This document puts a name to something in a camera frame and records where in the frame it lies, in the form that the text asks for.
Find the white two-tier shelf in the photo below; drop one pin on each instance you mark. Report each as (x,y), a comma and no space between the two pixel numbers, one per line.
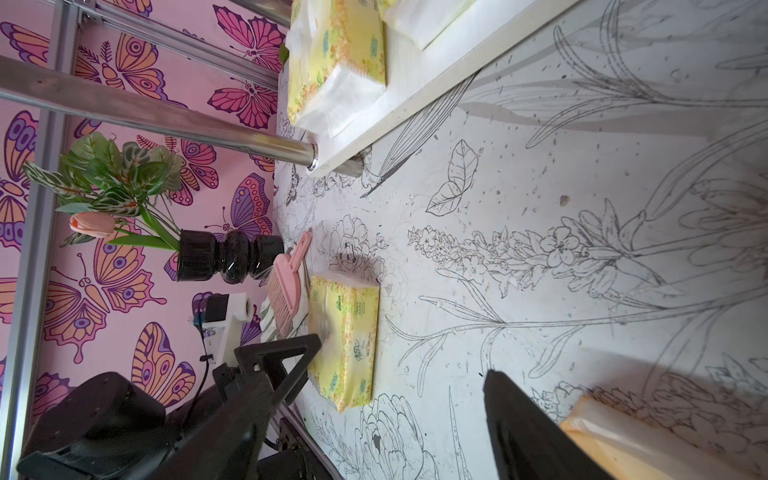
(415,78)

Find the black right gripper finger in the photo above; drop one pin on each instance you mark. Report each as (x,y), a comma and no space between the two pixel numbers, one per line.
(526,443)

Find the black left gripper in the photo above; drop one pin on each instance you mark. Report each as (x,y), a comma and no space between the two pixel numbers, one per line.
(108,428)

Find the black ribbed vase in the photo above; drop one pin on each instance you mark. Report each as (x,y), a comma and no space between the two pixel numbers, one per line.
(235,256)

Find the pink tulip flower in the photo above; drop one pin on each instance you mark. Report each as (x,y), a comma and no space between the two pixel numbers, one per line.
(93,224)

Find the pink hand brush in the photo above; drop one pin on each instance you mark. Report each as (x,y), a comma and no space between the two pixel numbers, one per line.
(284,289)

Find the yellow floral tissue pack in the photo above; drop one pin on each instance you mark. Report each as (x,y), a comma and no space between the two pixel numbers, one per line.
(337,65)
(343,313)
(421,21)

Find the orange tissue pack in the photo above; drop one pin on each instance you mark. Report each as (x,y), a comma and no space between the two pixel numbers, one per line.
(627,448)

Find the green artificial plant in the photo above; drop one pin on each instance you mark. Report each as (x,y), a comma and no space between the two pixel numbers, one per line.
(131,183)

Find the aluminium frame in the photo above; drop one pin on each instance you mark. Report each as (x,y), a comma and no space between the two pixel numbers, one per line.
(67,313)

